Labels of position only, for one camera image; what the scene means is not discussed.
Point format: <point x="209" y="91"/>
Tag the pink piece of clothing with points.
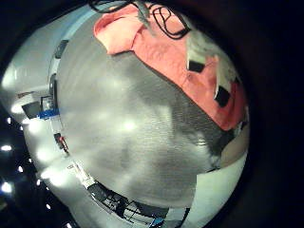
<point x="164" y="57"/>

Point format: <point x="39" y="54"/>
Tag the blue box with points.
<point x="49" y="114"/>

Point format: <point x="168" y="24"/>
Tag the red and black device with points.
<point x="60" y="142"/>

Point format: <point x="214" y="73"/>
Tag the dark computer monitor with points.
<point x="31" y="110"/>

